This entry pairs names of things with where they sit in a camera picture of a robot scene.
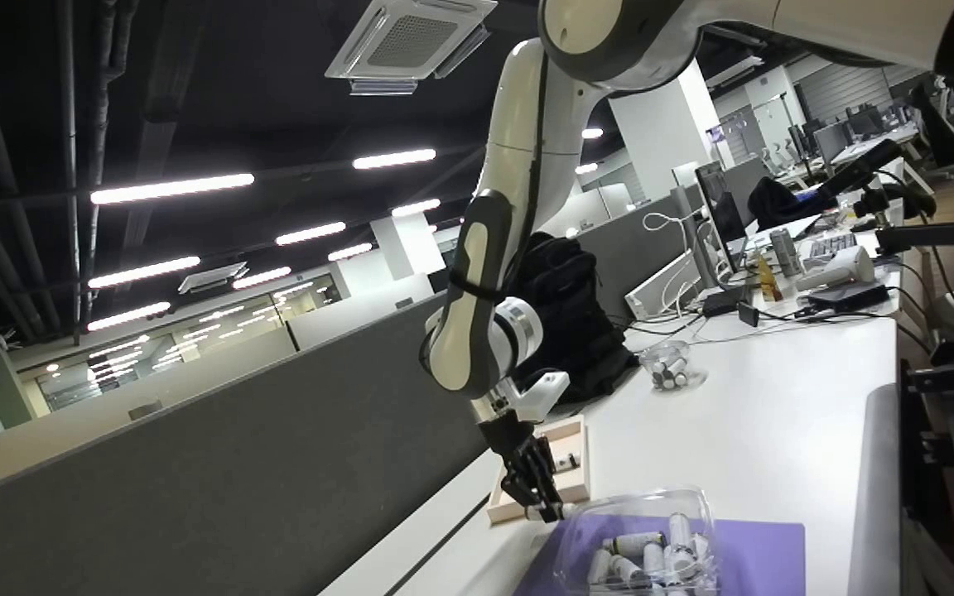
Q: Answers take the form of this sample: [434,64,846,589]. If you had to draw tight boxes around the grey partition divider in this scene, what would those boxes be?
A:
[0,192,713,596]

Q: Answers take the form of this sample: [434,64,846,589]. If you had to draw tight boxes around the clear plastic tray of bottles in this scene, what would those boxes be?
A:
[572,491,720,596]

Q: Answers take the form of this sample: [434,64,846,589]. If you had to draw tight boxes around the ceiling air conditioner unit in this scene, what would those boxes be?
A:
[324,0,497,101]

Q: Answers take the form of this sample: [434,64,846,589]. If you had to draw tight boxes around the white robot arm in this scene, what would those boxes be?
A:
[426,0,954,520]

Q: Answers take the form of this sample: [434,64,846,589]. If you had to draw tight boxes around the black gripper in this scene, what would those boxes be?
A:
[481,414,565,523]

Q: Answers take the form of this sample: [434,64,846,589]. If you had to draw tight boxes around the computer monitor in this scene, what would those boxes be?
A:
[696,161,760,264]

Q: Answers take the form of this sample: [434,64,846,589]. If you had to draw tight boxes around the purple mat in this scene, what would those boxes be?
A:
[514,513,804,596]

